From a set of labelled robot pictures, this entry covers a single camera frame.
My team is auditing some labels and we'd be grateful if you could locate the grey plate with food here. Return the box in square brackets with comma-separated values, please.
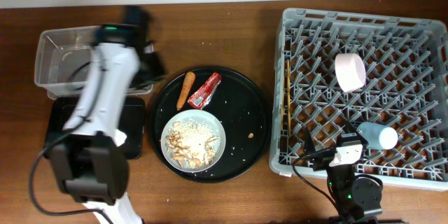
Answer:
[160, 109, 226, 173]

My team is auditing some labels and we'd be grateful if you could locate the red snack wrapper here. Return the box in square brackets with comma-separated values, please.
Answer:
[188, 72, 222, 110]

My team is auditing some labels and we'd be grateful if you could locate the white tissue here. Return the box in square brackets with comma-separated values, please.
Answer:
[113, 129, 127, 147]

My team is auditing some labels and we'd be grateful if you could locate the clear plastic bin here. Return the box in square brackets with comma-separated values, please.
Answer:
[34, 24, 164, 102]

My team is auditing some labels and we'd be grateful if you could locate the round black tray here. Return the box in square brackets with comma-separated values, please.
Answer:
[148, 66, 272, 183]

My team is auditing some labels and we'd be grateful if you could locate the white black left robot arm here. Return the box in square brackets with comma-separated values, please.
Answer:
[28, 6, 166, 223]

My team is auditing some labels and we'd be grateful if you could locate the black rectangular bin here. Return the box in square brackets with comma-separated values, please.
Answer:
[44, 97, 146, 160]

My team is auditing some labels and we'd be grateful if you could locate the light blue cup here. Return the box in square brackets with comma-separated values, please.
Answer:
[357, 122, 398, 150]

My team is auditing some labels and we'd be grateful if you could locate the wooden chopstick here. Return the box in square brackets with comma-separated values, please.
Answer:
[286, 59, 291, 137]
[280, 78, 285, 132]

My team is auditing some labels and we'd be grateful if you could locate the pink bowl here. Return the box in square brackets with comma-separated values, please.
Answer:
[335, 53, 366, 93]

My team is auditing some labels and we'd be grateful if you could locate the peanut on table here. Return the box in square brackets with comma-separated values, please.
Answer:
[122, 197, 130, 205]

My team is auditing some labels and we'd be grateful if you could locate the orange carrot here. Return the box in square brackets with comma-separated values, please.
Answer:
[176, 71, 195, 111]

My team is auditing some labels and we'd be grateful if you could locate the grey dishwasher rack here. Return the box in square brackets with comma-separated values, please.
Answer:
[269, 8, 447, 191]

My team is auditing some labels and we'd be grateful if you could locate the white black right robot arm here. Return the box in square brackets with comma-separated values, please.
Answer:
[303, 126, 383, 223]

